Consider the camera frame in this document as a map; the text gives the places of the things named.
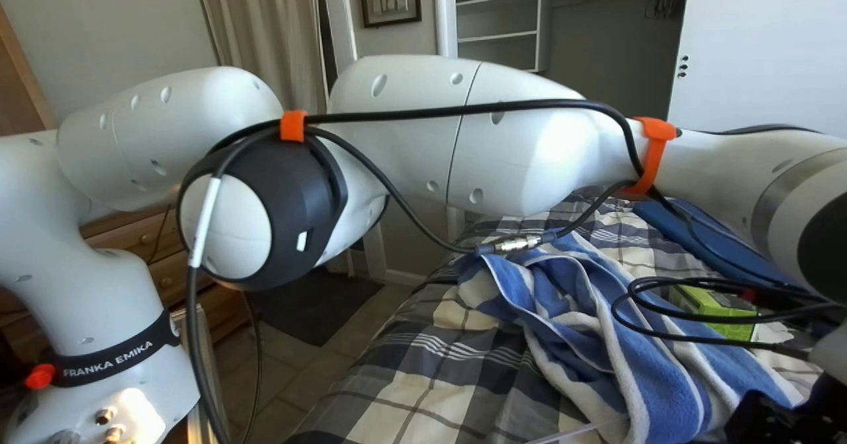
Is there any wooden frame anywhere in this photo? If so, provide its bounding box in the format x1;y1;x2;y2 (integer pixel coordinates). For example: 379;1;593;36
0;6;58;136

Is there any bed with plaid blanket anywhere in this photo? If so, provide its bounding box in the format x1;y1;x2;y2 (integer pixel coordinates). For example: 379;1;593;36
285;188;828;444

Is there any dark floor mat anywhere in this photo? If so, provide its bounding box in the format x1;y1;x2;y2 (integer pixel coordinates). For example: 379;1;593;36
250;267;385;347

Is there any green box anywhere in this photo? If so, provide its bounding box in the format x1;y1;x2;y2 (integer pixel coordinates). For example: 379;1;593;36
668;284;760;341

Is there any white closet door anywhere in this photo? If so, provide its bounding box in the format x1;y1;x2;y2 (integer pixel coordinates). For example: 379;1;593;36
667;0;847;139

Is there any white shelf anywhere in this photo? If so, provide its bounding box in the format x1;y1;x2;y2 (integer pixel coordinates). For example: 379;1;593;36
455;0;551;74

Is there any wooden dresser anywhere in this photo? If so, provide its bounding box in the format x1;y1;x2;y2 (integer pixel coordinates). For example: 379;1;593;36
0;204;253;365

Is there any blue flat cloth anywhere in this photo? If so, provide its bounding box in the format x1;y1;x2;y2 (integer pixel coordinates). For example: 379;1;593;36
632;197;805;292

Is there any blue white striped towel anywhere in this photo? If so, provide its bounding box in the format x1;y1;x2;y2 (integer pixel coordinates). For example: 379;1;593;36
455;231;807;444

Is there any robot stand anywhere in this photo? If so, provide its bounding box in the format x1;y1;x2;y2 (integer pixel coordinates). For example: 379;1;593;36
167;305;229;444

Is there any beige curtain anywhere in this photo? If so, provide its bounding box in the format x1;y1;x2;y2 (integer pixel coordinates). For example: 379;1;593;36
192;0;330;114

